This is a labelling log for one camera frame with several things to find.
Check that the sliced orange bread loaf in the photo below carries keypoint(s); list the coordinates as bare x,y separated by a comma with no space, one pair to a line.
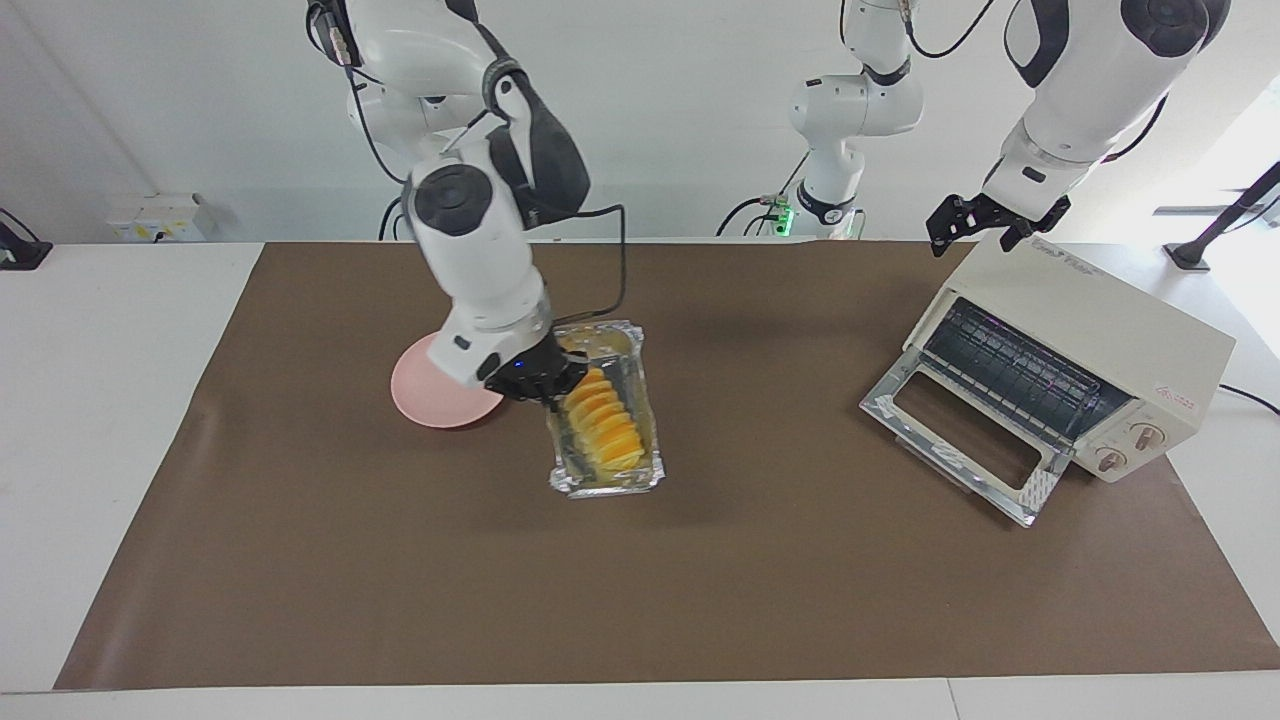
605,430

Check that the cream oven knob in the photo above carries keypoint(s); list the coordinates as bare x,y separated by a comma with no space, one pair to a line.
1148,436
1112,460

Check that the glass oven door metal frame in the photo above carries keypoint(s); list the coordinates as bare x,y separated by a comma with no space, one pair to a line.
960,440

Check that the aluminium foil tray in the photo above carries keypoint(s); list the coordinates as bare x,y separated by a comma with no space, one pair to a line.
600,482

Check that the brown paper table mat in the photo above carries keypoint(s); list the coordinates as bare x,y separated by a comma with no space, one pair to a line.
700,580

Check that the white wall socket box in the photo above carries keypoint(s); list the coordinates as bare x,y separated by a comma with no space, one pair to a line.
160,215

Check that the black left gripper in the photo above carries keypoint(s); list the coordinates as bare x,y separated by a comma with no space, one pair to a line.
990,215

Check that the black stand base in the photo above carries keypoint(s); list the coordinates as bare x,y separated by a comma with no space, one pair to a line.
25,255

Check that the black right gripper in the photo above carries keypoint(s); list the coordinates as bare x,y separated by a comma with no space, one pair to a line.
530,375

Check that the black slanted camera stand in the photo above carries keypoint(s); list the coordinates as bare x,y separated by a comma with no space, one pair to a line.
1190,255

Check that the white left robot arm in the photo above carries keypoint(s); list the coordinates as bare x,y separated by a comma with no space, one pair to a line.
1080,100

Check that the cream white toaster oven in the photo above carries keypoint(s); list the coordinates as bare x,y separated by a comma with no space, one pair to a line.
1100,320

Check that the pink round plate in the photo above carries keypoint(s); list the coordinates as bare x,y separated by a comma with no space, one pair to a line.
430,395

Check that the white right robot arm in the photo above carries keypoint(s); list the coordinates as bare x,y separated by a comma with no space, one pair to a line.
470,250

